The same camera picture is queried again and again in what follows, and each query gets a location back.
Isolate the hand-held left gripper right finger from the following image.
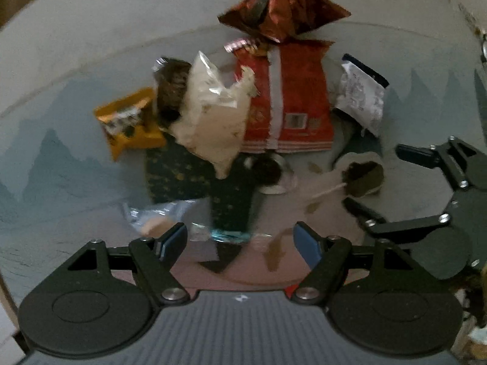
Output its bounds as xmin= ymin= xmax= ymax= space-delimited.
xmin=291 ymin=221 xmax=415 ymax=307

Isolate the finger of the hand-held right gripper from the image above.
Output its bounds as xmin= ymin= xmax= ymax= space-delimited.
xmin=396 ymin=136 xmax=487 ymax=191
xmin=342 ymin=197 xmax=453 ymax=237

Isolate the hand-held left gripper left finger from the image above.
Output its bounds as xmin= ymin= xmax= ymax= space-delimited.
xmin=66 ymin=222 xmax=191 ymax=305

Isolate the yellow snack packet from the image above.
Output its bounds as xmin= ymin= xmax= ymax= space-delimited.
xmin=94 ymin=87 xmax=167 ymax=161

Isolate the dark red foil snack bag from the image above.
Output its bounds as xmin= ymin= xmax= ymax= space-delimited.
xmin=218 ymin=0 xmax=351 ymax=43

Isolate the clear blue-edged packet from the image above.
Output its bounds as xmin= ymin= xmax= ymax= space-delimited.
xmin=121 ymin=198 xmax=254 ymax=245

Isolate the clear packet with green cake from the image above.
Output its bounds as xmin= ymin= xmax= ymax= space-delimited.
xmin=332 ymin=151 xmax=386 ymax=198

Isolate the clear packet with dark cookie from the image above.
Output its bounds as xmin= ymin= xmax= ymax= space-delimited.
xmin=245 ymin=153 xmax=298 ymax=195

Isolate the white and blue packet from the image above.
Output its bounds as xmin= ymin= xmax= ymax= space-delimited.
xmin=334 ymin=54 xmax=390 ymax=137

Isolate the cream snack packet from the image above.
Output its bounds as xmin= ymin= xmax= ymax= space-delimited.
xmin=167 ymin=50 xmax=256 ymax=179

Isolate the large red snack bag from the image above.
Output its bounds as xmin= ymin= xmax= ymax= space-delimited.
xmin=224 ymin=38 xmax=335 ymax=154

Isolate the brown cake packet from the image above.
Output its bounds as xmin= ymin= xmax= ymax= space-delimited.
xmin=153 ymin=58 xmax=191 ymax=130

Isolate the mountain print tablecloth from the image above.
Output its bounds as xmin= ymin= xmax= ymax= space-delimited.
xmin=0 ymin=0 xmax=487 ymax=312

